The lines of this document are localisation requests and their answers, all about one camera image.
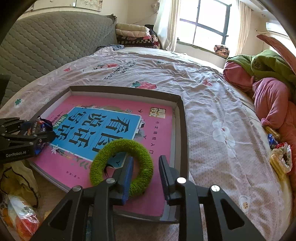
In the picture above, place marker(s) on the white air conditioner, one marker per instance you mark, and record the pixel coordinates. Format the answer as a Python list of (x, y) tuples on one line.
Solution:
[(276, 28)]

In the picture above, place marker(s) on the dark framed window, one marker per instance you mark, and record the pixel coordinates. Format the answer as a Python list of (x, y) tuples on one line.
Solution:
[(203, 23)]

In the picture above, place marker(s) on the green blanket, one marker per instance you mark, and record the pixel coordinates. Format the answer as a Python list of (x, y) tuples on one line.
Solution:
[(266, 64)]

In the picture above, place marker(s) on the floral wall painting panels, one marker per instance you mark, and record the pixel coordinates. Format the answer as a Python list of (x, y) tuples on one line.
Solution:
[(87, 4)]

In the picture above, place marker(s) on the stack of folded blankets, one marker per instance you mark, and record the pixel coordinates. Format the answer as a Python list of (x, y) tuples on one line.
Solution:
[(131, 35)]

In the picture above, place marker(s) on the pink pillow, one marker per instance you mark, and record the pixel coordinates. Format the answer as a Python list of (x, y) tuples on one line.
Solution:
[(284, 52)]

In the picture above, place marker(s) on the yellow floral snack bundle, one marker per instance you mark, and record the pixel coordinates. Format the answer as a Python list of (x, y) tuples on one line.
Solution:
[(281, 153)]

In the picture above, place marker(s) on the blue cookie snack pack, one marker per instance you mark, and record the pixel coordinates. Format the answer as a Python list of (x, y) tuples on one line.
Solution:
[(42, 129)]

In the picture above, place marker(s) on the white curtain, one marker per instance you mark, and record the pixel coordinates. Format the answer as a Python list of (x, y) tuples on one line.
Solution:
[(166, 24), (245, 21)]

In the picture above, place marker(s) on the grey quilted headboard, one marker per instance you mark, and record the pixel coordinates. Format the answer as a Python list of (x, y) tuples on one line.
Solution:
[(39, 44)]

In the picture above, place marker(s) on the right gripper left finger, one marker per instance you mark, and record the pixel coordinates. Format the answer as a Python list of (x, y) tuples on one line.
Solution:
[(68, 220)]

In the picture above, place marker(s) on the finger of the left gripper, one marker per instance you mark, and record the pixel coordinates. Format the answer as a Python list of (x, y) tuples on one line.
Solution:
[(10, 125), (12, 140)]

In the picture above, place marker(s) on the pink crumpled quilt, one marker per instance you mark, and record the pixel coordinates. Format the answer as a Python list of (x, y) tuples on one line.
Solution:
[(272, 103)]

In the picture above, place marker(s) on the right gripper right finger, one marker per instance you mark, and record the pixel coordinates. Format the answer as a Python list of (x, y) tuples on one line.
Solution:
[(205, 213)]

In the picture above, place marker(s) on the floral cloth on windowsill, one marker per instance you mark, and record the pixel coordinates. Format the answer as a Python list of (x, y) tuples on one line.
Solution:
[(221, 50)]

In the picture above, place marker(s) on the cream drawstring pouch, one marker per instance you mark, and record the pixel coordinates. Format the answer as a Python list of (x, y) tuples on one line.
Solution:
[(18, 180)]

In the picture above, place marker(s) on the white right curtain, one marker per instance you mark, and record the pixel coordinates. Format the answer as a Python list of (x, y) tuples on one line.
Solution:
[(245, 21)]

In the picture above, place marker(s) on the pink and blue book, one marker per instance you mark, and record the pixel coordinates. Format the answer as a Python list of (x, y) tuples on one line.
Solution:
[(85, 124)]

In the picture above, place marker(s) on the white left curtain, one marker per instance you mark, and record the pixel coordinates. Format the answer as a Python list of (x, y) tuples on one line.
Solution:
[(166, 24)]

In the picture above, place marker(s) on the strawberry print bed sheet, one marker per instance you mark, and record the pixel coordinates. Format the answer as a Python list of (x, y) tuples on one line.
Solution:
[(227, 145)]

